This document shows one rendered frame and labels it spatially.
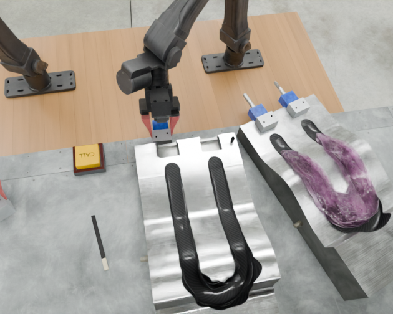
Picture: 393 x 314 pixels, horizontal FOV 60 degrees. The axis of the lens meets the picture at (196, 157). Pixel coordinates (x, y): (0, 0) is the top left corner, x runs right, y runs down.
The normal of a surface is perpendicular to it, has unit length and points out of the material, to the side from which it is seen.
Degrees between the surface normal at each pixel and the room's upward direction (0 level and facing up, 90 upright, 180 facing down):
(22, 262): 0
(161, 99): 29
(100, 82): 0
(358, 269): 0
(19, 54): 78
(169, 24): 39
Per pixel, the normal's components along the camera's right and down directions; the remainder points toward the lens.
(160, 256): -0.02, -0.78
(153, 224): 0.03, -0.62
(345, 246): 0.07, -0.44
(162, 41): -0.40, 0.04
